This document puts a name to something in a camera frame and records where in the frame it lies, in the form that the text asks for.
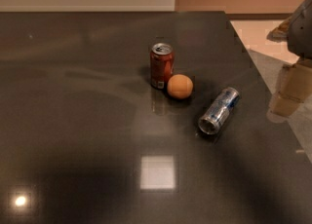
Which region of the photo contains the red soda can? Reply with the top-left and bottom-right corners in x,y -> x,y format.
150,43 -> 175,90

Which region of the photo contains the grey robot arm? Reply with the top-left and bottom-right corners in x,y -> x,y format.
269,0 -> 312,120

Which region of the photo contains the orange ball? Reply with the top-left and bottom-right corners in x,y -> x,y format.
167,74 -> 193,99

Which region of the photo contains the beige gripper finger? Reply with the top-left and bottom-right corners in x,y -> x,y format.
269,59 -> 312,117

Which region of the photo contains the silver blue redbull can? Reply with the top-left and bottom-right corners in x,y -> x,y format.
198,87 -> 240,135

